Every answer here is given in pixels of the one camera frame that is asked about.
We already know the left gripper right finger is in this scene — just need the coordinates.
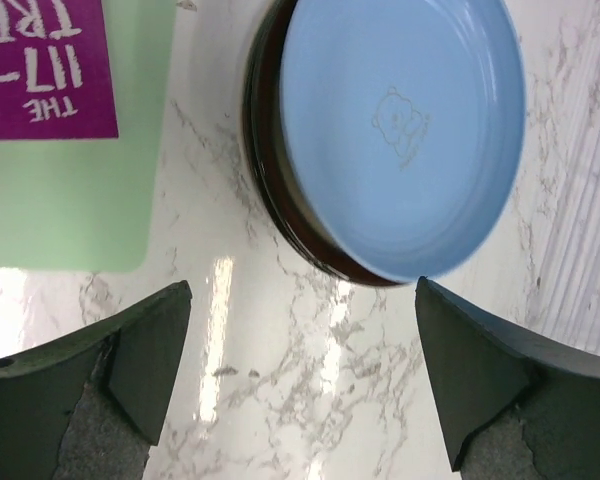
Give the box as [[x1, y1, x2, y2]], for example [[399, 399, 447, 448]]
[[415, 277, 600, 479]]

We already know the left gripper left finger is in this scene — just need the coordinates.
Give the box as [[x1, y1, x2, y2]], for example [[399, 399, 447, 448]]
[[0, 281, 192, 479]]

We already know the light blue plate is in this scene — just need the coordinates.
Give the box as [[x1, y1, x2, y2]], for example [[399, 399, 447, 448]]
[[279, 1, 526, 283]]

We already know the mint green cutting mat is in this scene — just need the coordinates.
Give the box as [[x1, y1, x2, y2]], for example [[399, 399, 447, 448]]
[[0, 1, 176, 272]]

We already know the purple treehouse book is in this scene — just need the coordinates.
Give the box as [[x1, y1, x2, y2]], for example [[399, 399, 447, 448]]
[[0, 0, 119, 141]]

